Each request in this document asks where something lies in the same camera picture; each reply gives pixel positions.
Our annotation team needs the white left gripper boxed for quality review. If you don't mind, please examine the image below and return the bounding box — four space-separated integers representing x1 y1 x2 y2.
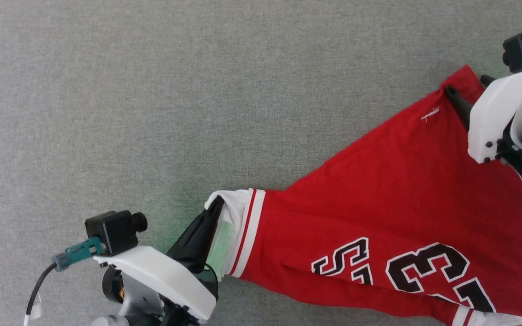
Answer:
93 197 226 322

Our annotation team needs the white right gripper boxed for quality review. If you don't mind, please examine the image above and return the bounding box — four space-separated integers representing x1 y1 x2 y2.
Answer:
444 64 522 164

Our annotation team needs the red and white basketball jersey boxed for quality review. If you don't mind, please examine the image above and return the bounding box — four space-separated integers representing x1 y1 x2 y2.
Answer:
204 64 522 326

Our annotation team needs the grey fabric sofa cushion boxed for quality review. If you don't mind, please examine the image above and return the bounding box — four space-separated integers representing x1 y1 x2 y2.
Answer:
0 0 522 326

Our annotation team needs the left cable with teal plug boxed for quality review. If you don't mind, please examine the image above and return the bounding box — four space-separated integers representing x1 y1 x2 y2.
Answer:
24 237 108 326

